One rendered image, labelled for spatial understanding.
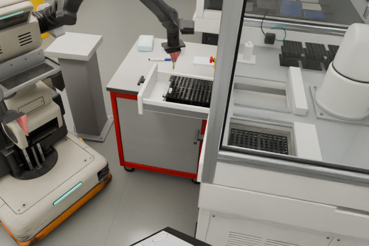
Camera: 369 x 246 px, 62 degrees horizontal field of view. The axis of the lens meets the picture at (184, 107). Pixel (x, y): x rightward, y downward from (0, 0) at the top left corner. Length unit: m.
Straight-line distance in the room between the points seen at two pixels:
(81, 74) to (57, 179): 0.70
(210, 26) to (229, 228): 1.37
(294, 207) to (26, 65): 1.14
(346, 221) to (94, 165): 1.38
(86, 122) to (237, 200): 1.62
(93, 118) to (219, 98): 1.72
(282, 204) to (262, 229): 0.19
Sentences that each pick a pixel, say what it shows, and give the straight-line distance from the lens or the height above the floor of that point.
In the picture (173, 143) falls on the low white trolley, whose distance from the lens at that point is 1.88.
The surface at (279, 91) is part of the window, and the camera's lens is 0.77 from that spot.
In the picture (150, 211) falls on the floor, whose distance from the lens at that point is 2.06.
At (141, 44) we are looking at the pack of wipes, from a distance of 2.01.
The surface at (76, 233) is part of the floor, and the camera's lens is 2.05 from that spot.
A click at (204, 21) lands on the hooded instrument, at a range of 2.15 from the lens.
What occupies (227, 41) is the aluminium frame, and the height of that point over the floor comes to 1.44.
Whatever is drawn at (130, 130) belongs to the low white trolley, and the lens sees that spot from 1.90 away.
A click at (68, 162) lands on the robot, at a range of 2.01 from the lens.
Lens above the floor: 1.75
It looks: 40 degrees down
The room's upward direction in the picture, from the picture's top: 3 degrees clockwise
